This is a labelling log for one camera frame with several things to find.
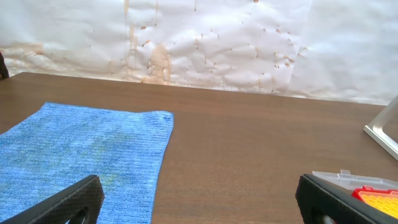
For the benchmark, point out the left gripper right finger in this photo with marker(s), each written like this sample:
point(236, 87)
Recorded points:
point(323, 199)

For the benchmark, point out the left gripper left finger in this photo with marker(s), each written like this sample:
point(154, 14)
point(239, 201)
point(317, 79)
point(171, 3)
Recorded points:
point(77, 199)

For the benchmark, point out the blue cloth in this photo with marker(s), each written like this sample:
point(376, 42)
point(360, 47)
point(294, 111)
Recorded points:
point(77, 146)

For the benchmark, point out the red and yellow tip box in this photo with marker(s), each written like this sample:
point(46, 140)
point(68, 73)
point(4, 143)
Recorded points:
point(381, 202)

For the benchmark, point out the white and blue stand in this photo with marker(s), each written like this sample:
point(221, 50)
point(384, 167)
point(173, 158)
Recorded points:
point(377, 132)

